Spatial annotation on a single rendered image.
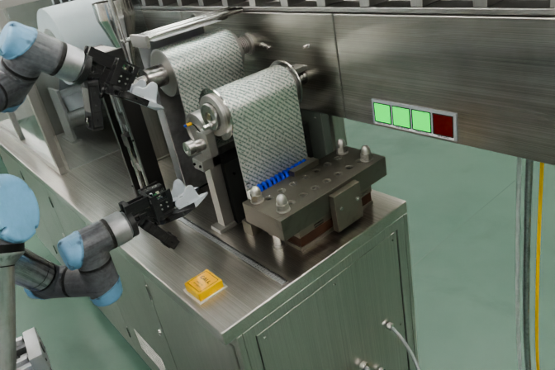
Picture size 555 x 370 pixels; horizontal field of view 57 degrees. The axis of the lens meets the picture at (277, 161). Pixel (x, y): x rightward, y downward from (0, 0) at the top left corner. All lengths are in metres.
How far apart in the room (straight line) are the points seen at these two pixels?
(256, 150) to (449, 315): 1.37
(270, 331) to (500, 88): 0.76
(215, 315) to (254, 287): 0.12
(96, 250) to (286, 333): 0.50
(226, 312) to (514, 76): 0.80
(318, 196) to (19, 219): 0.71
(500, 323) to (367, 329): 0.96
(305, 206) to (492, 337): 1.30
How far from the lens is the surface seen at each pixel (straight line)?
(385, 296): 1.59
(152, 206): 1.23
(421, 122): 1.29
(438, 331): 2.38
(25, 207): 0.95
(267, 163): 1.43
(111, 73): 1.19
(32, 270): 1.23
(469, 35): 1.16
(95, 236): 1.20
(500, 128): 1.19
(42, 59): 1.13
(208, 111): 1.35
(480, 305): 2.51
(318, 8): 1.43
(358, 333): 1.56
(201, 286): 1.28
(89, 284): 1.25
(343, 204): 1.36
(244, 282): 1.29
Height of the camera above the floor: 1.69
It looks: 25 degrees down
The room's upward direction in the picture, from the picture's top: 11 degrees counter-clockwise
